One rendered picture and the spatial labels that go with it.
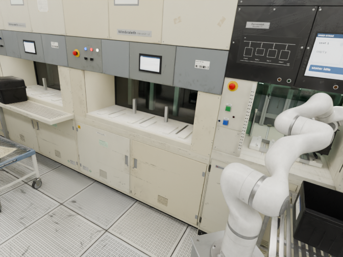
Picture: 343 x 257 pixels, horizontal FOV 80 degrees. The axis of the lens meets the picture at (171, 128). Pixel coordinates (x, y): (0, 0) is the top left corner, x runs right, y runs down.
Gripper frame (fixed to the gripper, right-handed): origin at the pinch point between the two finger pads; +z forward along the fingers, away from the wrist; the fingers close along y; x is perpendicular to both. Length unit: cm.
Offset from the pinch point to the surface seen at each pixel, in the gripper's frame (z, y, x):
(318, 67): -30.6, -13.9, 30.2
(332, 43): -31, -12, 42
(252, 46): -30, -49, 38
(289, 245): -80, -9, -46
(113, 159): -26, -159, -78
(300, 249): -78, -4, -46
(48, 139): -23, -263, -87
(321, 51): -31, -15, 38
